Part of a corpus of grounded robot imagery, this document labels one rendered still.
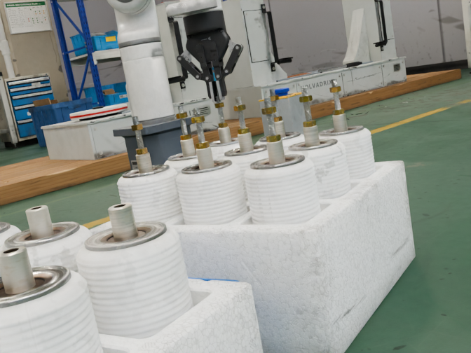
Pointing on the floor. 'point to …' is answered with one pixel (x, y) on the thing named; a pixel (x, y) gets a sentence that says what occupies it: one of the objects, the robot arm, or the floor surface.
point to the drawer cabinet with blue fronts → (28, 85)
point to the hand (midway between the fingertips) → (216, 90)
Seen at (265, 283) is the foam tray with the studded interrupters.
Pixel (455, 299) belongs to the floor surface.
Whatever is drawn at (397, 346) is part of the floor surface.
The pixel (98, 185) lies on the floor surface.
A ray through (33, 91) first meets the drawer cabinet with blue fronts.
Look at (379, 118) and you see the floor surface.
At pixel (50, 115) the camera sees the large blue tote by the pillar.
